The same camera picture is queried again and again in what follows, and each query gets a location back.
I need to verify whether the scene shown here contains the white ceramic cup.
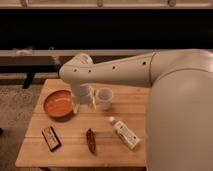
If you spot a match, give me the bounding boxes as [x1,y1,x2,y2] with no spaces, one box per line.
[96,88,113,110]

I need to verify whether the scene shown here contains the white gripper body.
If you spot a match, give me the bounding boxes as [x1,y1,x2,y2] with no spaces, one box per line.
[71,84,94,103]

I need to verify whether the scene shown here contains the wooden table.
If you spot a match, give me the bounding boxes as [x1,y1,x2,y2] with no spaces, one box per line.
[16,79,149,167]

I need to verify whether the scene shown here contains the orange bowl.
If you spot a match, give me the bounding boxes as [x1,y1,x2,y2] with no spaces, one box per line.
[43,90,73,118]

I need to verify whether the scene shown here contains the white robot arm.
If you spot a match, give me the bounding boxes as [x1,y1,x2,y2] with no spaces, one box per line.
[59,49,213,171]

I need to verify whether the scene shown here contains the white bottle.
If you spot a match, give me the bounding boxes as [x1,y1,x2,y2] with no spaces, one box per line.
[109,117,140,150]

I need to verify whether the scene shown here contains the small dark snack box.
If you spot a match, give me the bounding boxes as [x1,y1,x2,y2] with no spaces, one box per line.
[42,126,61,152]

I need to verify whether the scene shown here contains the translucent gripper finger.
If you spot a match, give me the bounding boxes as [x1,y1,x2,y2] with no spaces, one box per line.
[72,102,80,114]
[88,98,96,111]

